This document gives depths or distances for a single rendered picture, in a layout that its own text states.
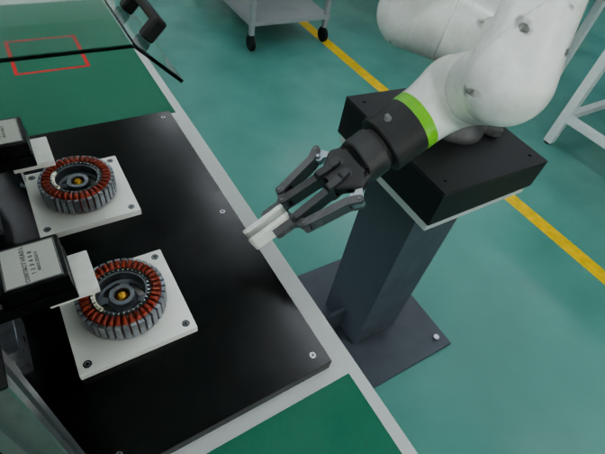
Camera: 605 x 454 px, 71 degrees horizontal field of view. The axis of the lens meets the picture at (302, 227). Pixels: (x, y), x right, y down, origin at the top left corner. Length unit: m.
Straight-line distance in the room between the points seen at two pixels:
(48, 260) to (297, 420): 0.35
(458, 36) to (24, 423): 0.82
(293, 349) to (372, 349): 0.93
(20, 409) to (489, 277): 1.78
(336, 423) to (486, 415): 1.04
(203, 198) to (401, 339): 1.00
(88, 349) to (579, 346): 1.72
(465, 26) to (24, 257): 0.76
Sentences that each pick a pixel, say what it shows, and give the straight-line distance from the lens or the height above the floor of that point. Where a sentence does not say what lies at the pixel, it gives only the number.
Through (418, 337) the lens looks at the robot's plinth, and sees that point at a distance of 1.62.
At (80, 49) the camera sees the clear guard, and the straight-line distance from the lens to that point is 0.58.
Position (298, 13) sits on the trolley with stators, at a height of 0.18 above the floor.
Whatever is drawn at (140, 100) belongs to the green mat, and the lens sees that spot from 1.07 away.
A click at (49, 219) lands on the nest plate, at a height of 0.78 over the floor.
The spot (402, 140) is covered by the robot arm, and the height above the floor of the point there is 0.98.
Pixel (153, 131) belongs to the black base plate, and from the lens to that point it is 0.94.
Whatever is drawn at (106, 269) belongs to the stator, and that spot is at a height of 0.82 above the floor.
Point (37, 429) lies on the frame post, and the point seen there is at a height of 0.98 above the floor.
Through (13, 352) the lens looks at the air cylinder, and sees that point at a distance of 0.60.
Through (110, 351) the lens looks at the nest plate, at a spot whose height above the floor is 0.78.
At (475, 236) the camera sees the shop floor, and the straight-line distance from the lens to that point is 2.08.
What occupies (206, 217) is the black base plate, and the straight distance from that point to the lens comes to 0.75.
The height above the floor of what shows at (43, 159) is 0.88.
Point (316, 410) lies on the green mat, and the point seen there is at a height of 0.75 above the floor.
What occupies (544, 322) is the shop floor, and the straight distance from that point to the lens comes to 1.94.
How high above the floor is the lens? 1.32
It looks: 47 degrees down
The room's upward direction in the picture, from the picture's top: 13 degrees clockwise
